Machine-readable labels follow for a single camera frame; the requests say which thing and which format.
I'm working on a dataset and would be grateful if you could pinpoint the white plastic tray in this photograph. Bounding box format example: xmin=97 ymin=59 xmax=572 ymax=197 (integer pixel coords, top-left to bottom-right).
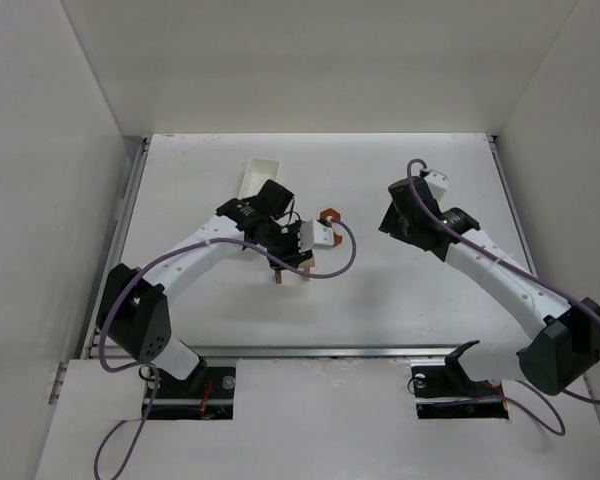
xmin=238 ymin=157 xmax=281 ymax=198

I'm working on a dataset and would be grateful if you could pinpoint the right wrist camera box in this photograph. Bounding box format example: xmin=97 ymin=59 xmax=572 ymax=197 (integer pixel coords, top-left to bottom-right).
xmin=420 ymin=169 xmax=449 ymax=202

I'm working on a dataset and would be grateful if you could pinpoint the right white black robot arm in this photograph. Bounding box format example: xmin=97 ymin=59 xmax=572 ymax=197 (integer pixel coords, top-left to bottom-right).
xmin=379 ymin=171 xmax=600 ymax=395

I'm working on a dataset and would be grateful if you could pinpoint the front aluminium rail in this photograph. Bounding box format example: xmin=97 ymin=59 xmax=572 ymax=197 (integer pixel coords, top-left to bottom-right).
xmin=193 ymin=345 xmax=457 ymax=359

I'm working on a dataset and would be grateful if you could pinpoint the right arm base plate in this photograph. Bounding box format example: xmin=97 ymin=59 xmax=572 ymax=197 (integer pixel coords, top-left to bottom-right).
xmin=407 ymin=362 xmax=509 ymax=420

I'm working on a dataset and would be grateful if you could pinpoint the left aluminium rail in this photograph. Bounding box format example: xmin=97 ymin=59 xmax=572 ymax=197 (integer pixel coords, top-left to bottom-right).
xmin=74 ymin=136 xmax=151 ymax=359

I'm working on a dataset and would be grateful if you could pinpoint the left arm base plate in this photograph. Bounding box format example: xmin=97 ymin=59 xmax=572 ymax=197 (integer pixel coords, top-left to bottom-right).
xmin=139 ymin=365 xmax=237 ymax=421

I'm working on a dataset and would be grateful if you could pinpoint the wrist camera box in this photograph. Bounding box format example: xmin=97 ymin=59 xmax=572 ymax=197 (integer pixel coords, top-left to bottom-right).
xmin=298 ymin=220 xmax=335 ymax=252
xmin=420 ymin=169 xmax=449 ymax=202

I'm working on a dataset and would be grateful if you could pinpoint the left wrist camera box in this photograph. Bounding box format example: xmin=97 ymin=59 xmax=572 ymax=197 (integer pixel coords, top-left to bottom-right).
xmin=298 ymin=220 xmax=335 ymax=252

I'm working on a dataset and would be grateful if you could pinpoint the long light wood block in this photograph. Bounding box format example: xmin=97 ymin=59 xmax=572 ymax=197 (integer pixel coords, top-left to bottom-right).
xmin=281 ymin=251 xmax=315 ymax=270

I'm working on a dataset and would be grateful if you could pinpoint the orange roof wood block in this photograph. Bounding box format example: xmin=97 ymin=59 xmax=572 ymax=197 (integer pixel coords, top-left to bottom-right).
xmin=320 ymin=208 xmax=341 ymax=223

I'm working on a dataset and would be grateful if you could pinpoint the purple cable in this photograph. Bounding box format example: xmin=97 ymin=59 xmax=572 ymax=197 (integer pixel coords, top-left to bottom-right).
xmin=405 ymin=158 xmax=600 ymax=436
xmin=94 ymin=215 xmax=359 ymax=480

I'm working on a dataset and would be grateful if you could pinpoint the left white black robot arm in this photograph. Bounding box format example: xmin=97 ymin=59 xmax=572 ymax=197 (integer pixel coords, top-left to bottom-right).
xmin=97 ymin=180 xmax=311 ymax=393

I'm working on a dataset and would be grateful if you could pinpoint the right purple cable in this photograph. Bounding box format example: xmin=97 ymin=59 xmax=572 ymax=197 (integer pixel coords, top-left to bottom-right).
xmin=405 ymin=158 xmax=600 ymax=436

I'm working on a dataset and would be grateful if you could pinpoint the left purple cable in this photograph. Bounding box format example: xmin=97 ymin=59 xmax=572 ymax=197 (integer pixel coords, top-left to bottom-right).
xmin=94 ymin=215 xmax=359 ymax=480

